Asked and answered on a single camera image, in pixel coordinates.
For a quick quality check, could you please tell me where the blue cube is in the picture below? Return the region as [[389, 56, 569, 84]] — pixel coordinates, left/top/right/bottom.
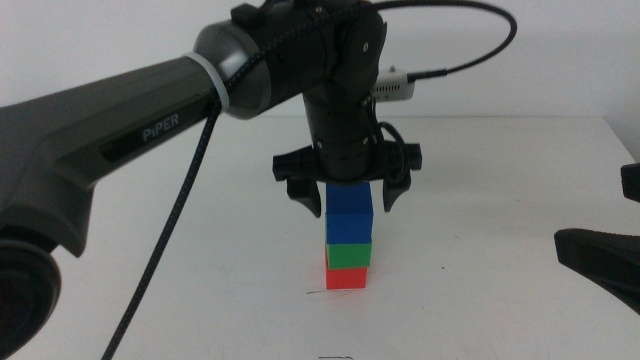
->
[[324, 180, 375, 246]]

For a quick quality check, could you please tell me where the green cube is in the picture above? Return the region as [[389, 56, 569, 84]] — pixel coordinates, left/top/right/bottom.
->
[[325, 242, 374, 271]]

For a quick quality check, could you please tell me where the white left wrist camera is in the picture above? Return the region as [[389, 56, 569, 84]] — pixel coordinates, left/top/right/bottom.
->
[[370, 64, 417, 102]]

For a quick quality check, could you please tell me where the red cube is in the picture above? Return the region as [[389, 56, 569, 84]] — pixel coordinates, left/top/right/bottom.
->
[[325, 249, 369, 291]]

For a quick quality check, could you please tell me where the short black looped cable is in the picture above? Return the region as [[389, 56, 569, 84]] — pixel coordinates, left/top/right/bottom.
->
[[363, 94, 409, 185]]

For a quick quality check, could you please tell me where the black braided cable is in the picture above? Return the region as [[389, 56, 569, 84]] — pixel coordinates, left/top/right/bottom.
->
[[101, 0, 519, 360]]

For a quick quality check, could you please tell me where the white cable tie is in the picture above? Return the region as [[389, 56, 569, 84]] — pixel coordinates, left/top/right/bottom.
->
[[183, 50, 231, 114]]

